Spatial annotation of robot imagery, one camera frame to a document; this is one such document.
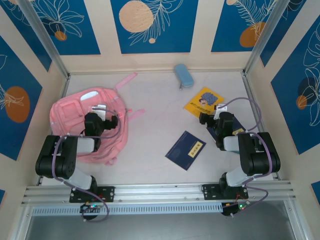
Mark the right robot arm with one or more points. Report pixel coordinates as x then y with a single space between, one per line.
257 155

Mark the aluminium frame post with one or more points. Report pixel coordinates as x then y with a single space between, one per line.
261 37
45 37

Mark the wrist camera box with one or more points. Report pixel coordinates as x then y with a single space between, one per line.
222 108
98 110

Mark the yellow picture book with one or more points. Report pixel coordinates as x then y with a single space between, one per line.
200 100

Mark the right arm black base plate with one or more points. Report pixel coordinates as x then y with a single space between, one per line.
208 191

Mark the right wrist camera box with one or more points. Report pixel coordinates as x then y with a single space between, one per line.
222 108

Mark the light blue pencil case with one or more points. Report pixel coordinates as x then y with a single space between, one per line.
183 75

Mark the aluminium mounting rail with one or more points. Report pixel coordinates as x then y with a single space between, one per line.
160 191

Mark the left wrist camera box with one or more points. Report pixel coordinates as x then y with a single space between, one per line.
98 110

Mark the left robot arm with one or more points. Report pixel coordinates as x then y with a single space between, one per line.
65 165

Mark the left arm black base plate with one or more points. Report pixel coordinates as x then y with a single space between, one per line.
110 193

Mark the grey metal base panel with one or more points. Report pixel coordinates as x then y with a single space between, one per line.
160 227

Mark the pink backpack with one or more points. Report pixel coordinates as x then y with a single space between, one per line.
67 112

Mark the blue floral wall panel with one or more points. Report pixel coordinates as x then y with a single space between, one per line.
15 140
282 30
225 30
80 37
175 30
25 32
287 112

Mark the aluminium table side rail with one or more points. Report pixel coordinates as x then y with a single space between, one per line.
251 100
56 120

